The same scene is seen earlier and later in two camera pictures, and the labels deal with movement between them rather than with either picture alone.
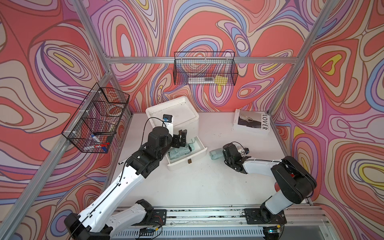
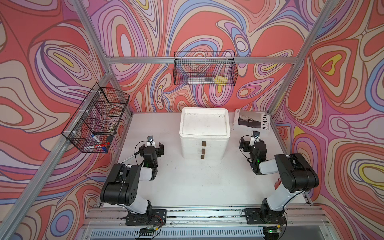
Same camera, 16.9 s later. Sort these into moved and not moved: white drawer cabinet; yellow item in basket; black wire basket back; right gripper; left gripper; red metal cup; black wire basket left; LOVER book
Moved: right gripper; left gripper; white drawer cabinet
Not moved: LOVER book; red metal cup; yellow item in basket; black wire basket left; black wire basket back
